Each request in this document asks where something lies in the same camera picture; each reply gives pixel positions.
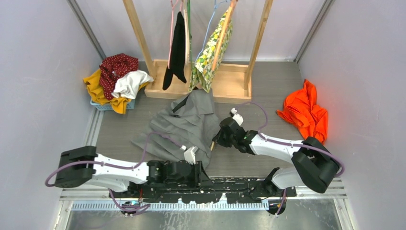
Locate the black skirt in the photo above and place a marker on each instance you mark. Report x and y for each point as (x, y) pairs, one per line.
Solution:
(177, 54)

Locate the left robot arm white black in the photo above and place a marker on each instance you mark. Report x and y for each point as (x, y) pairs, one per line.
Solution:
(85, 166)

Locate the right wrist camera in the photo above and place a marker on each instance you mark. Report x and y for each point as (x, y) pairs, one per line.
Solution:
(236, 116)

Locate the grey garment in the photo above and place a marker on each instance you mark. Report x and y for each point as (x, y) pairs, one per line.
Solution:
(188, 121)

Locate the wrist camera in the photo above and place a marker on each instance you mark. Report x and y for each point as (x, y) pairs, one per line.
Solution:
(189, 155)
(236, 116)

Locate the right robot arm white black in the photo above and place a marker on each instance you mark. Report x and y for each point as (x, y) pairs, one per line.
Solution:
(312, 164)

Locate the lemon print skirt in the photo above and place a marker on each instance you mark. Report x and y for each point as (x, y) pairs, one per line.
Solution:
(205, 67)

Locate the orange garment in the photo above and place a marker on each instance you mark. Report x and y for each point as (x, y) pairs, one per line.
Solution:
(300, 109)

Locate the red polka dot garment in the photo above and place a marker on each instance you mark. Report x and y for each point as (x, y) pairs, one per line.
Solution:
(112, 69)

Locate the green hanger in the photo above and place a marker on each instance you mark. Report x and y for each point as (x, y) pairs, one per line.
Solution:
(188, 11)

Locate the light blue plastic basket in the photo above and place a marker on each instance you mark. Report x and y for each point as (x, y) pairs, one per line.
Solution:
(107, 107)

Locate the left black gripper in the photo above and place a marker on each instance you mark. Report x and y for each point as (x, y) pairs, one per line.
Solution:
(200, 178)

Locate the aluminium slotted rail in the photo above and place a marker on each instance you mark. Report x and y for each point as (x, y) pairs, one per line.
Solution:
(222, 205)

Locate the pink hanger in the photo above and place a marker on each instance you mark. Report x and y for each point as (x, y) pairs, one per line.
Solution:
(181, 10)

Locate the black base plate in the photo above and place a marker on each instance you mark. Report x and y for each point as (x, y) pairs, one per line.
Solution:
(243, 190)

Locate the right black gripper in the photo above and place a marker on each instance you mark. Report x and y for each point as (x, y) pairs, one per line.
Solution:
(219, 139)

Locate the mustard yellow garment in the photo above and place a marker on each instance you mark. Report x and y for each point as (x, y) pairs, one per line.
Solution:
(96, 93)

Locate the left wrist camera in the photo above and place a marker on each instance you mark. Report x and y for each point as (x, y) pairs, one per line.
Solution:
(189, 155)

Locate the wooden hanger rack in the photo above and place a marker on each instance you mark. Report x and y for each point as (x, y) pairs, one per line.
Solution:
(232, 83)

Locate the beige hanger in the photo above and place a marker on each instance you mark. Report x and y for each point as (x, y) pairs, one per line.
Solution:
(186, 36)

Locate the white garment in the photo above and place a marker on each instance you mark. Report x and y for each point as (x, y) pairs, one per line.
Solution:
(128, 86)

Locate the orange hanger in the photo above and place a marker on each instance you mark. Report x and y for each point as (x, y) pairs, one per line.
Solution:
(220, 35)

